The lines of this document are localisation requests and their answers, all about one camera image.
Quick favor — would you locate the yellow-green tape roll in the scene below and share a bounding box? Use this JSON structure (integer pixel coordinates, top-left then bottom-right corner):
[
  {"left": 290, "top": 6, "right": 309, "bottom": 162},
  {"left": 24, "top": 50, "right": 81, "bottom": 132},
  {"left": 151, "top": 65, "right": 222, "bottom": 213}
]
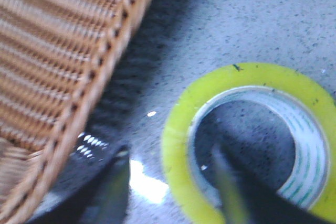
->
[{"left": 162, "top": 62, "right": 335, "bottom": 223}]

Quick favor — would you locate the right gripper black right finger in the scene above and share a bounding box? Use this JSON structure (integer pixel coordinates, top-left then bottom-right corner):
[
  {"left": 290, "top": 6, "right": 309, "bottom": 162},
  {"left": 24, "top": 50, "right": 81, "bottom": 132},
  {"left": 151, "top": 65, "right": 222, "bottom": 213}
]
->
[{"left": 212, "top": 141, "right": 330, "bottom": 223}]

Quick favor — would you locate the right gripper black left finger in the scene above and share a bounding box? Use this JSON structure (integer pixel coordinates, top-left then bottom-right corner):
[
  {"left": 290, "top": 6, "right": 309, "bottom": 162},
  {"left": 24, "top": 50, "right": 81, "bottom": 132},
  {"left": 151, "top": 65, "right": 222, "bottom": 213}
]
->
[{"left": 26, "top": 145, "right": 130, "bottom": 223}]

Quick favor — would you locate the brown wicker basket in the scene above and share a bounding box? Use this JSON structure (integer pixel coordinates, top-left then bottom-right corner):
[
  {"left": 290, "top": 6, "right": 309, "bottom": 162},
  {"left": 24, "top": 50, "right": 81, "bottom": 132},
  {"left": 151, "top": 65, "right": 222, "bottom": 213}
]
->
[{"left": 1, "top": 0, "right": 151, "bottom": 223}]

